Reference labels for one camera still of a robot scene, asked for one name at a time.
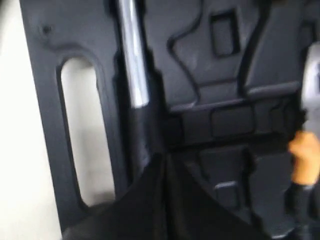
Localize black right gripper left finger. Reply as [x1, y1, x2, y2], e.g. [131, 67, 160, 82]
[62, 154, 167, 240]

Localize black plastic tool case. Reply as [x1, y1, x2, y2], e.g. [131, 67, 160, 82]
[20, 0, 320, 240]

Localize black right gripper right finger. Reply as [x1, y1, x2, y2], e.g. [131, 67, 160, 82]
[165, 154, 269, 240]

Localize orange handled needle-nose pliers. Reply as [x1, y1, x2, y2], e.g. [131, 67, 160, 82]
[288, 42, 320, 240]

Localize black handled claw hammer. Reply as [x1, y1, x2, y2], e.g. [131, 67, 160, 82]
[116, 0, 165, 178]

